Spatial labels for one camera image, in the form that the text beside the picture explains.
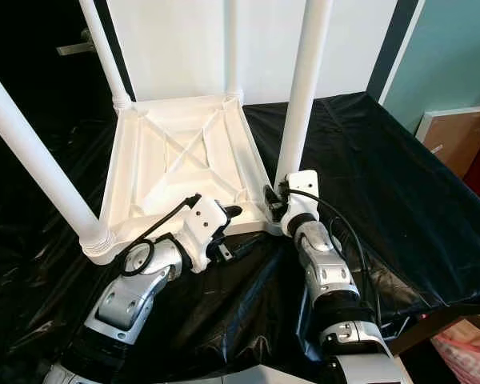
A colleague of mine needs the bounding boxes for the white plastic table top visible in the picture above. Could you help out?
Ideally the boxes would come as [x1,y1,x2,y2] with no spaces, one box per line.
[84,92,282,265]

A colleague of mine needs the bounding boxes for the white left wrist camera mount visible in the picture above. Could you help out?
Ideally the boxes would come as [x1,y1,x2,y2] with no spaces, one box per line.
[176,192,229,273]

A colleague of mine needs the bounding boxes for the black plastic table cover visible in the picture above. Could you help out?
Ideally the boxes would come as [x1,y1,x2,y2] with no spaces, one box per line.
[0,90,480,384]

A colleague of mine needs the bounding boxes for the brown cardboard box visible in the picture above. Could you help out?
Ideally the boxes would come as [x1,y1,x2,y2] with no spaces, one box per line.
[414,106,480,177]

